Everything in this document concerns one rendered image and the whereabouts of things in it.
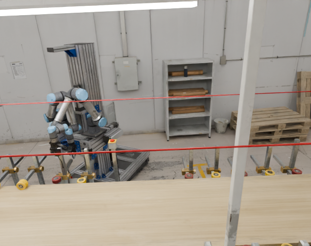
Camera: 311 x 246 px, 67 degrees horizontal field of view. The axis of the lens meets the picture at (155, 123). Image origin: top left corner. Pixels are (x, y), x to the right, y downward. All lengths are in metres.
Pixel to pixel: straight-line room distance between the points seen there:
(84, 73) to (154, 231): 1.92
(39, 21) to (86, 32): 0.82
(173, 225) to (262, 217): 0.65
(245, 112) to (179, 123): 4.08
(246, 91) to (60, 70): 4.20
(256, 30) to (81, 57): 2.19
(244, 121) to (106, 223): 1.23
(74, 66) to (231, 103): 3.46
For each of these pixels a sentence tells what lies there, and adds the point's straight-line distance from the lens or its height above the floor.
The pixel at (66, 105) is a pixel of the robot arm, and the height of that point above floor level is 1.47.
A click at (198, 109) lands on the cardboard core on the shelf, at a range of 4.80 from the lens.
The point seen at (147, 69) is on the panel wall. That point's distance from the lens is 4.72.
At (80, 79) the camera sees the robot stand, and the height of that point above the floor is 1.63.
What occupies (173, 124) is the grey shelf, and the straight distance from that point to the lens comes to 5.12.
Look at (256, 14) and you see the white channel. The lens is 1.04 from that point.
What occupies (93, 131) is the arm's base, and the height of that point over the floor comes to 1.07.
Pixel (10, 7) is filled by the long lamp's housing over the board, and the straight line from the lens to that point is 1.78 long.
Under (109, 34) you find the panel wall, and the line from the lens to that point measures 4.67.
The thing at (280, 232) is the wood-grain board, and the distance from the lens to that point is 1.91.
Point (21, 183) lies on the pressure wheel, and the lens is 2.42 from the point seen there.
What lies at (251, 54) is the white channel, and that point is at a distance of 1.04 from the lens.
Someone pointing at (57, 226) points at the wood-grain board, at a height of 0.90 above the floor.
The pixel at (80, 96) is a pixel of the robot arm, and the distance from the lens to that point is 2.48.
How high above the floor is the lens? 2.22
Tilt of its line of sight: 23 degrees down
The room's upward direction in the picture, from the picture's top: 3 degrees counter-clockwise
